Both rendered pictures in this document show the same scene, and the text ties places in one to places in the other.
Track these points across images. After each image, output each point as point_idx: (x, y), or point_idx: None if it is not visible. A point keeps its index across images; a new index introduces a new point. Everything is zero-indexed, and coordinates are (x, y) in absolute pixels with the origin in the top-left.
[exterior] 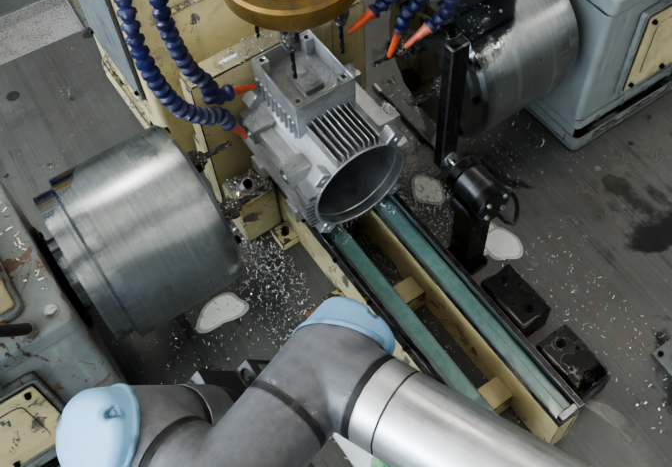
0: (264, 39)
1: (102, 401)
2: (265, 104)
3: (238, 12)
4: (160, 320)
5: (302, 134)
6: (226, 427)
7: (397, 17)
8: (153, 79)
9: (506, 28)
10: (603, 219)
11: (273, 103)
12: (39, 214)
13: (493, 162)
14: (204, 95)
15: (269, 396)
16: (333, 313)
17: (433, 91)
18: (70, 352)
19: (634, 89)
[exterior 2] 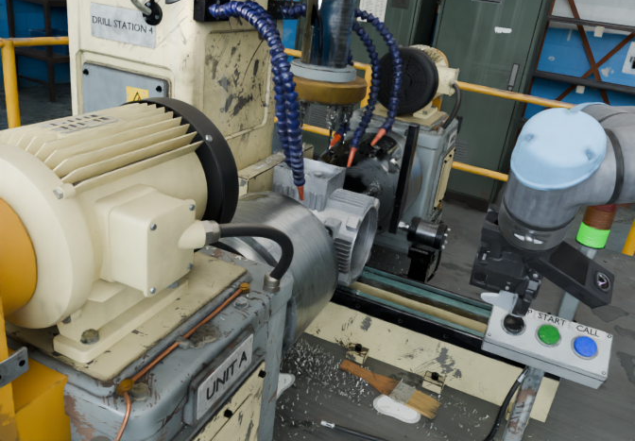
0: (273, 160)
1: (559, 108)
2: None
3: (311, 93)
4: (302, 328)
5: (324, 207)
6: (626, 122)
7: (353, 137)
8: (298, 106)
9: (399, 150)
10: (459, 280)
11: (293, 195)
12: None
13: (380, 268)
14: (289, 155)
15: (624, 113)
16: (587, 104)
17: (371, 191)
18: (277, 332)
19: (430, 217)
